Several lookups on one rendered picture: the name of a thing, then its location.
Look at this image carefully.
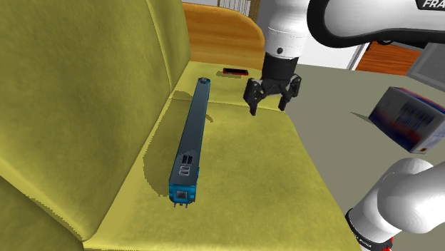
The orange wooden door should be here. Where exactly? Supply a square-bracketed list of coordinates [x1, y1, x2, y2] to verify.
[354, 41, 423, 76]

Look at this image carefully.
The blue red white box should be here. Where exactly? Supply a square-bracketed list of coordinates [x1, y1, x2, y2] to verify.
[368, 86, 445, 155]

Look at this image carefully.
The long blue toy train car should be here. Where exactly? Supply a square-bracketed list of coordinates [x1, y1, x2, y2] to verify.
[168, 77, 212, 209]

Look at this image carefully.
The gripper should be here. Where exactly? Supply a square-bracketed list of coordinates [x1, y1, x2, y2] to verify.
[242, 51, 302, 117]

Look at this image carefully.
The red and black phone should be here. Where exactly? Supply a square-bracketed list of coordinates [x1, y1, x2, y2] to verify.
[222, 67, 250, 76]

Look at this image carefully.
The yellow-green sofa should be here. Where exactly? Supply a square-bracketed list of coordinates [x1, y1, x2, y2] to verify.
[0, 0, 363, 251]

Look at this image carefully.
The orange wooden curved panel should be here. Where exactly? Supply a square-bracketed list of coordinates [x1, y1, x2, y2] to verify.
[181, 2, 266, 71]

